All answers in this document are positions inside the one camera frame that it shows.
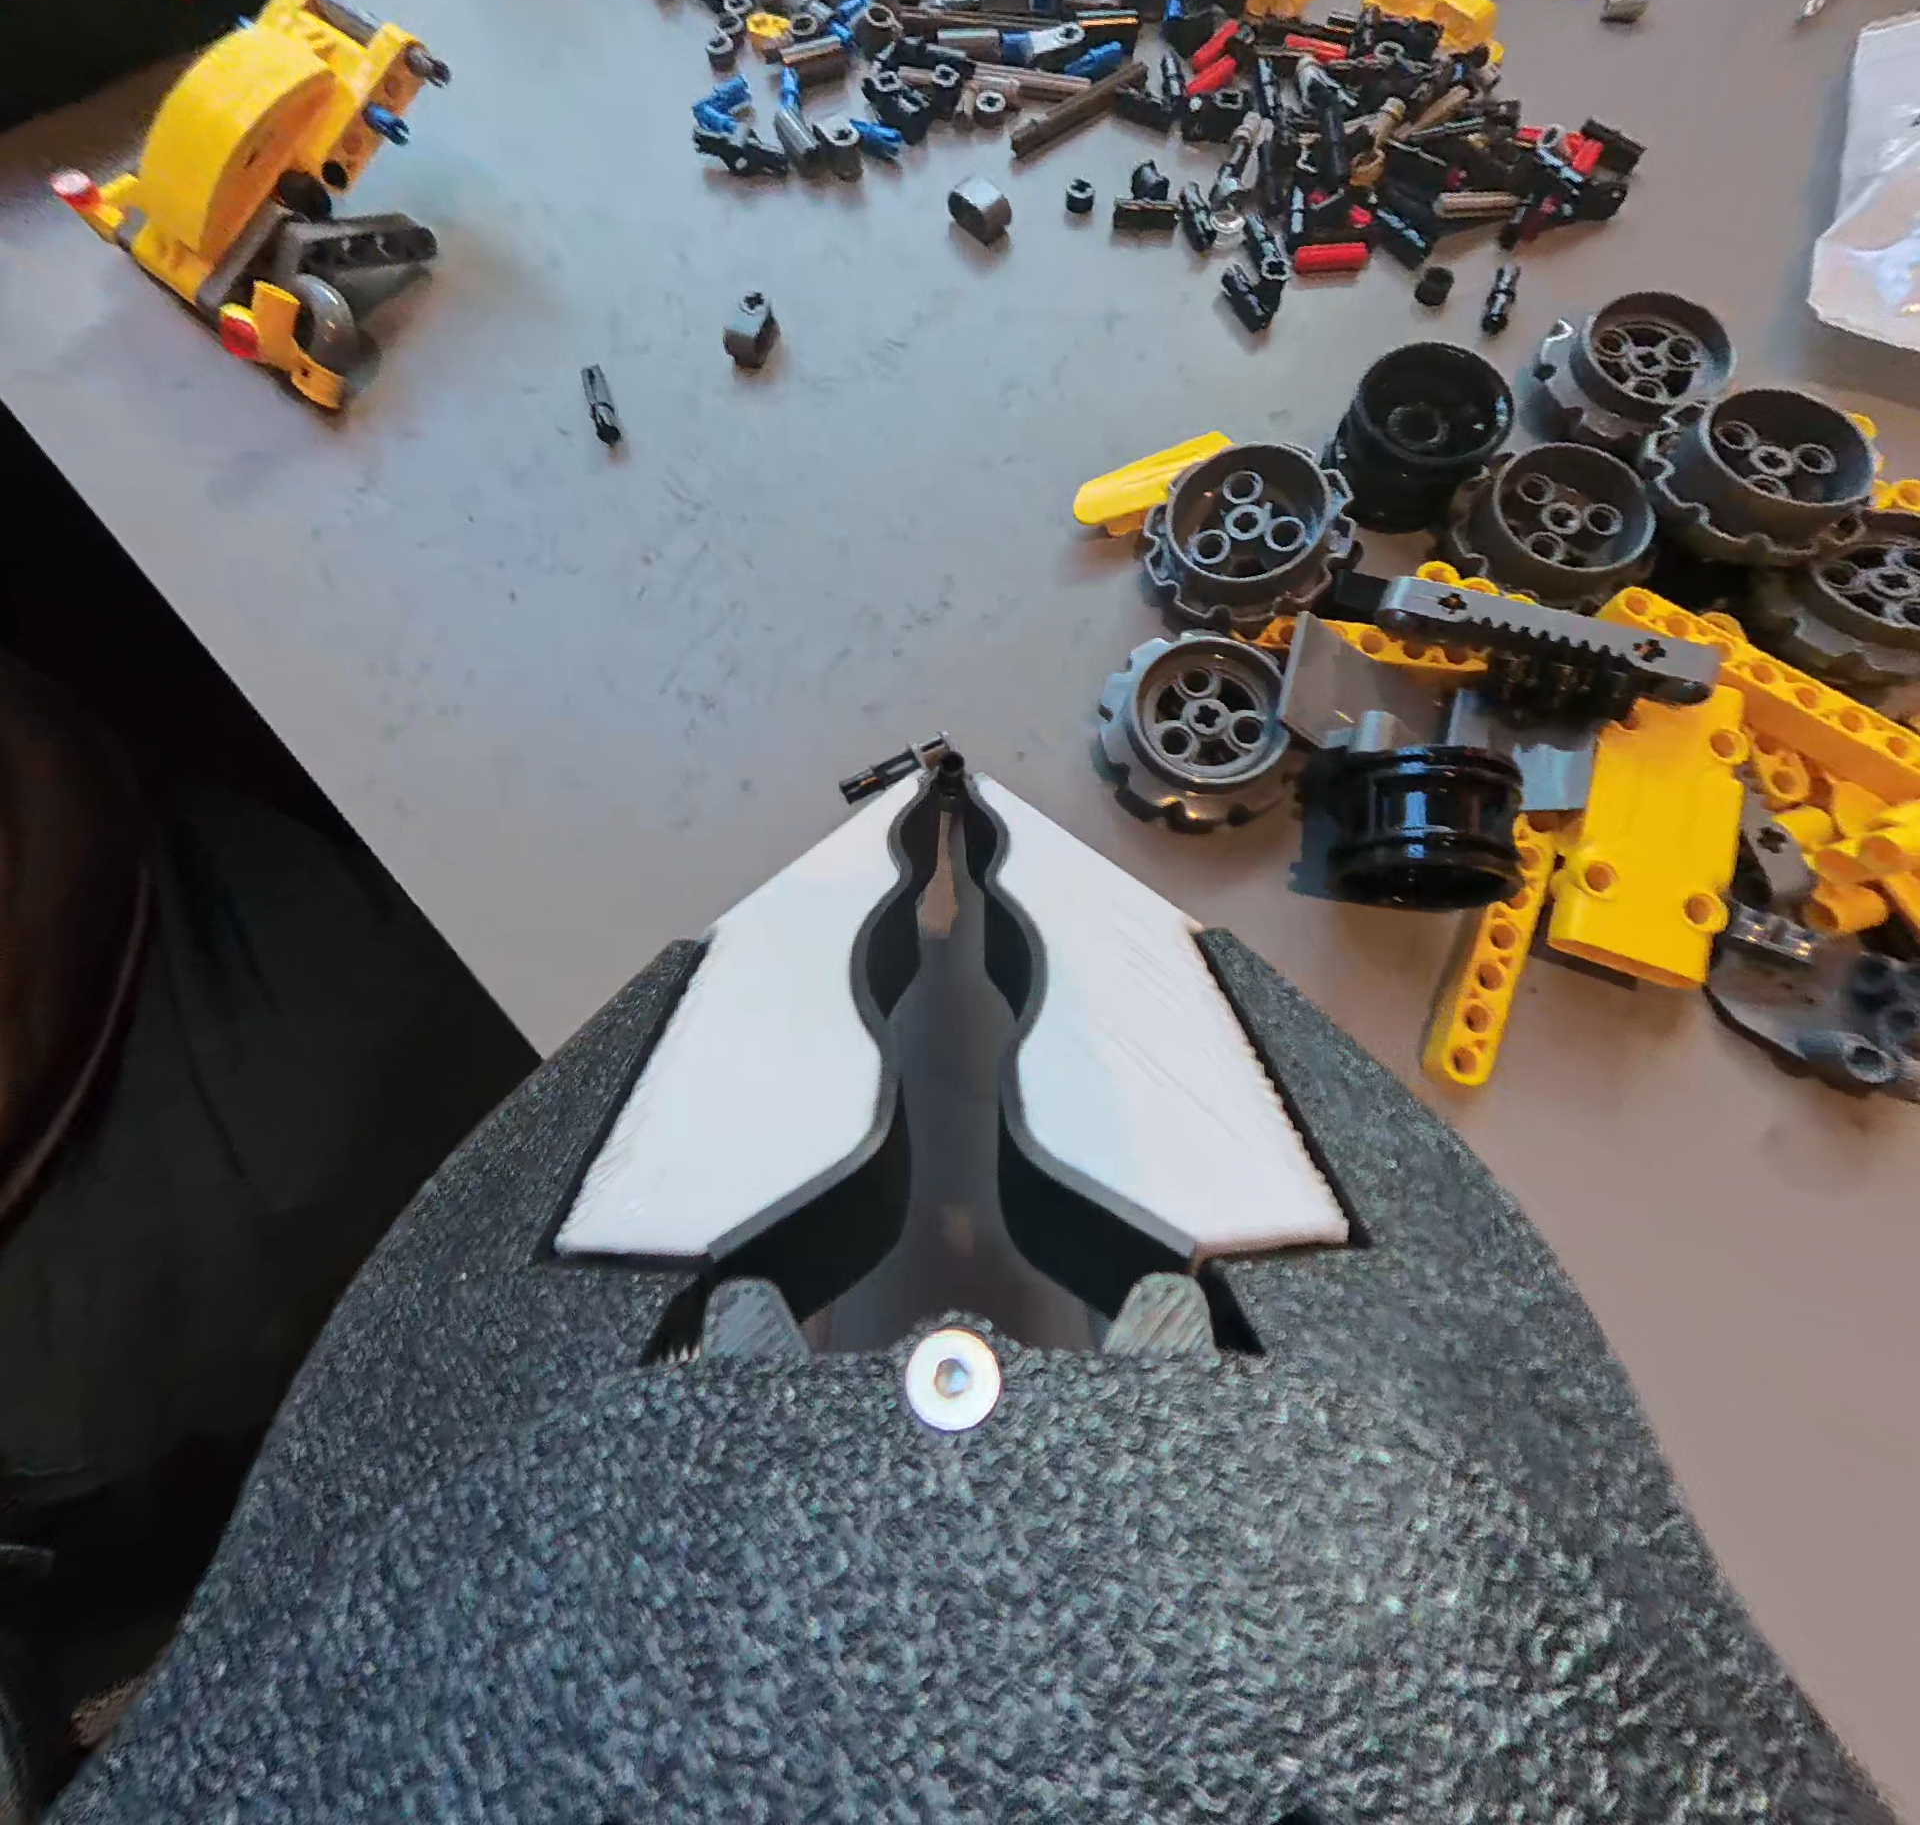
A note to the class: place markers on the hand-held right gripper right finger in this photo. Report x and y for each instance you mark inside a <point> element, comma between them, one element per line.
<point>1169,1092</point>

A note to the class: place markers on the person's brown shirt torso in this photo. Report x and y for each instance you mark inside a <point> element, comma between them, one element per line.
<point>60,953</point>

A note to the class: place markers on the heap of wheels and beams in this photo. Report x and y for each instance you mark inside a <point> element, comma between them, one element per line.
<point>1651,837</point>

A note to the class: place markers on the grey desk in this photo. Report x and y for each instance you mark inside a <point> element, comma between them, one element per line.
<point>600,656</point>

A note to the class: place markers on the grey connector with black pins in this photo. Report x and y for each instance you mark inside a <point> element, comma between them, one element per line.
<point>950,770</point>

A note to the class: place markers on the plastic bag with white label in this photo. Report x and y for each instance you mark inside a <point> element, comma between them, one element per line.
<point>1873,205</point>

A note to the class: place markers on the yellow grey toy hood assembly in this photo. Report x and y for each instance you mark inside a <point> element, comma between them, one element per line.
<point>240,116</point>

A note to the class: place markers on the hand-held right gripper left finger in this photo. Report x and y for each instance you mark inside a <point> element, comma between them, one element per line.
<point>752,1092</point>

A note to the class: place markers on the grey axle connector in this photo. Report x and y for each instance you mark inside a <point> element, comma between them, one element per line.
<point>752,333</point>

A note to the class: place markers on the yellow curved panel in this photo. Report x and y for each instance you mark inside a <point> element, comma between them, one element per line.
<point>1124,495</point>

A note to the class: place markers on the pile of small loose bricks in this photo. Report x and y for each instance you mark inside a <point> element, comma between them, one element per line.
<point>1200,55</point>

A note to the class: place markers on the single black pin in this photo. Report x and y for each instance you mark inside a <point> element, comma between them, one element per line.
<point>600,403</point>

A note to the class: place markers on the black yellow toy base assembly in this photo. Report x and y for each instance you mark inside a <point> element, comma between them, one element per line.
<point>135,25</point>

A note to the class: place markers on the dark grey oval link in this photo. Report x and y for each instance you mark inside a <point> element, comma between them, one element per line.
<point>978,210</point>

